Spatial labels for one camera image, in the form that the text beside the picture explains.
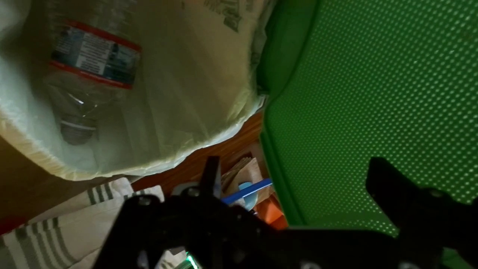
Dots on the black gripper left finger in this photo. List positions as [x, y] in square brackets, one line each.
[211, 174]

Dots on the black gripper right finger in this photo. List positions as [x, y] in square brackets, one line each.
[413, 199]

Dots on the clear plastic bottle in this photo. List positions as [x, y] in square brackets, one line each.
[88, 69]

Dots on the green trash can lid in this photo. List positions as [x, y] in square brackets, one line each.
[368, 90]

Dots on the translucent pale green bin liner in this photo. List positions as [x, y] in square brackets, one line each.
[174, 99]

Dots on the striped white dish towel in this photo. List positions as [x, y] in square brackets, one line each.
[55, 229]

